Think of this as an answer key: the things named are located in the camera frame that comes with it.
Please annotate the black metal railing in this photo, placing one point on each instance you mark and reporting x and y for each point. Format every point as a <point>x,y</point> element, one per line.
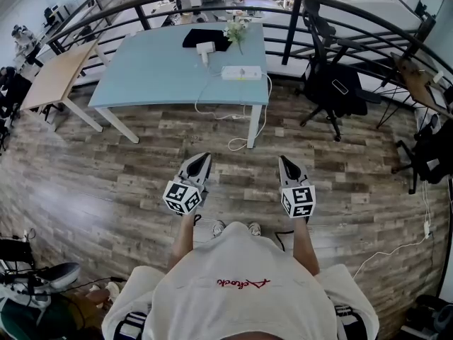
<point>293,30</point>

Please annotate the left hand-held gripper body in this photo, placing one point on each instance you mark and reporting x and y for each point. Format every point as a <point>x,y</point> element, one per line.
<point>182,197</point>

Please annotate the black floor equipment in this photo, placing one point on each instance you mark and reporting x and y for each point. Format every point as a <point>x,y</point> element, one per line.
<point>431,317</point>

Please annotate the person's white shoe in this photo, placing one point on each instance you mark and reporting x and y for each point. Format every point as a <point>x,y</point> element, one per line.
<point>255,228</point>
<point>218,228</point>

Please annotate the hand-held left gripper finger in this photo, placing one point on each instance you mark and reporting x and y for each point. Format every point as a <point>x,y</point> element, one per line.
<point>184,166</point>
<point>207,172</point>

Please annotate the light blue table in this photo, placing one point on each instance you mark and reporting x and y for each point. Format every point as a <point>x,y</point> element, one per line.
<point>159,80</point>

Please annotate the black smartphone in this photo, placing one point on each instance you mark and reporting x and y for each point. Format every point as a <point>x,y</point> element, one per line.
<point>340,86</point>

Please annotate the light wooden table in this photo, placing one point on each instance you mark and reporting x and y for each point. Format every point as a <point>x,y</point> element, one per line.
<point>60,76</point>

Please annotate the person's right white shoe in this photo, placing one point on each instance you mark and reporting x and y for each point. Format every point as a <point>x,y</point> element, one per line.
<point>255,228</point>

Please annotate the black cloth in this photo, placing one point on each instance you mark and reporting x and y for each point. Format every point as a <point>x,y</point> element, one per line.
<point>201,37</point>

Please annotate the white flower bouquet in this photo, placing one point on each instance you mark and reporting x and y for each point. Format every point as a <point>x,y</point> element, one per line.
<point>235,32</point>

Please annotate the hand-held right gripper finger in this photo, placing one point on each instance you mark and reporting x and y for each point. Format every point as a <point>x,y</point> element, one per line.
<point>283,170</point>
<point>301,170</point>

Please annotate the white hair dryer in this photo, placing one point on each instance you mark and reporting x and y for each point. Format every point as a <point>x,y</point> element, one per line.
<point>205,48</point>

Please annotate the person's left white shoe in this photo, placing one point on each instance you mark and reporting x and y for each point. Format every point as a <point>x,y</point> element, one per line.
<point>218,228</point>

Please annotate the grey rounded device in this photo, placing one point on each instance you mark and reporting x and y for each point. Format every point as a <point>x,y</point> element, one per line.
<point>60,275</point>

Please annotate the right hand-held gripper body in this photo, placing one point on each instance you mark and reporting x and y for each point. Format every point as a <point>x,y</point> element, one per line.
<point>298,200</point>

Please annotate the white power strip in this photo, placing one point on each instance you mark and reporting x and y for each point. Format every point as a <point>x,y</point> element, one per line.
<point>235,73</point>

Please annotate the person's white t-shirt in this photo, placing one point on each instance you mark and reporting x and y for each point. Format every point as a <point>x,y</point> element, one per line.
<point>240,289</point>

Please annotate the person's left forearm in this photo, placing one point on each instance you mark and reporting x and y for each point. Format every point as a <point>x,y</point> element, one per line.
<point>184,239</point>

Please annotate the person's right forearm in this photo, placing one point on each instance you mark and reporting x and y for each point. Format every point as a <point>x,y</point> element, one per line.
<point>304,246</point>

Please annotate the black mesh office chair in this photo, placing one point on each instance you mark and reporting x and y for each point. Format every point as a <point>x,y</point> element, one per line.
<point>430,154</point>

